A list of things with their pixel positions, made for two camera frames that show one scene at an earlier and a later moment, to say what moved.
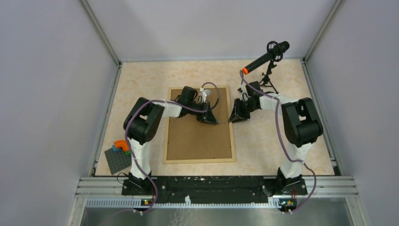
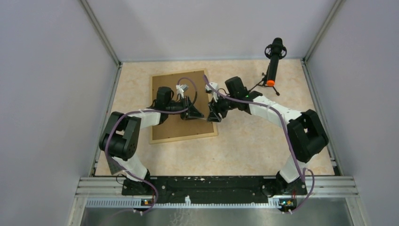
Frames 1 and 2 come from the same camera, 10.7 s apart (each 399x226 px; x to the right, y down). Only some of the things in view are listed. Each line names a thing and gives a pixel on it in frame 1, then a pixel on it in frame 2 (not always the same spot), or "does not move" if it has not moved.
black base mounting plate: [214, 189] does not move
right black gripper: [237, 115] -> [212, 116]
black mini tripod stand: [266, 82] does not move
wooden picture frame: [187, 140] -> [174, 127]
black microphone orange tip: [276, 51] -> [276, 51]
